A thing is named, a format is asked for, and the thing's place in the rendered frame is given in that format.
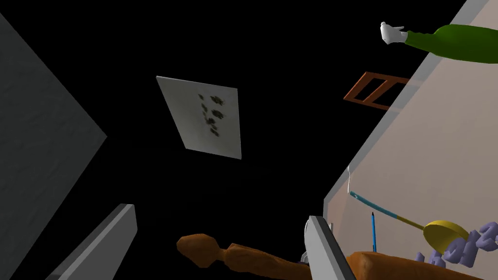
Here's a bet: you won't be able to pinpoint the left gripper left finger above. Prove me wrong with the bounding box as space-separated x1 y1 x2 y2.
46 203 139 280

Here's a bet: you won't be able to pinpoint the brown wooden frame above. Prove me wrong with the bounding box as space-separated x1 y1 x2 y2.
343 71 410 112

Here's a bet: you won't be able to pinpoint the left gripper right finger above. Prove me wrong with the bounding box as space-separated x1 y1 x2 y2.
303 215 357 280

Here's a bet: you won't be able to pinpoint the green bottle with white cap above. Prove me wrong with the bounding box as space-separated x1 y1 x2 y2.
379 21 498 64

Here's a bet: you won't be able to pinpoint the purple letter shapes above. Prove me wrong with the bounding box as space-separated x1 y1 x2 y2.
414 222 498 269

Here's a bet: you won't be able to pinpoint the yellow ladle with blue handle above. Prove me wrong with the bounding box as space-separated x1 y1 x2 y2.
348 190 470 254

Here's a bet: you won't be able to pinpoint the pale beige table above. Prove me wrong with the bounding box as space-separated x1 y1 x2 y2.
322 0 498 280

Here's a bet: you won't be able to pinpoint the blue pencil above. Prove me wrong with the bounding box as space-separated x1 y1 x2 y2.
371 211 378 253

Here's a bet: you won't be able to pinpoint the white picture with dark spots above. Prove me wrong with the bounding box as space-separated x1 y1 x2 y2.
155 75 243 160

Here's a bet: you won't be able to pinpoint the brown long wooden club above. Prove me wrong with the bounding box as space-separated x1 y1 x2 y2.
176 233 485 280

